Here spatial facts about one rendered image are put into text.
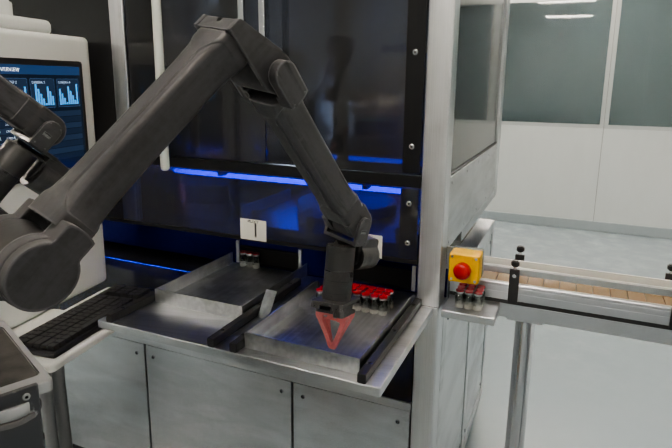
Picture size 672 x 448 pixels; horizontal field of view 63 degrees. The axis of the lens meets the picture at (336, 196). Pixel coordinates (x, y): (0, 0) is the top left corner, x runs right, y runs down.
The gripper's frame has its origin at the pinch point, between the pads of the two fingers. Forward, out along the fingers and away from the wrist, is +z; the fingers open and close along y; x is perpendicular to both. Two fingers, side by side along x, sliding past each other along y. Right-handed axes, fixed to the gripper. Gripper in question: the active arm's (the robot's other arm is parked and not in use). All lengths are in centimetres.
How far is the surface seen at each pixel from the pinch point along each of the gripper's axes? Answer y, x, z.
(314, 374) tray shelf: -2.3, 2.3, 5.7
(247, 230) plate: 34, 42, -16
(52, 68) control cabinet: 6, 90, -55
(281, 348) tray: 0.1, 11.1, 3.0
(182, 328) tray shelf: 2.4, 37.7, 4.4
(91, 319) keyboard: 6, 69, 9
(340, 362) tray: -0.2, -2.1, 3.1
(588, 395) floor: 184, -58, 58
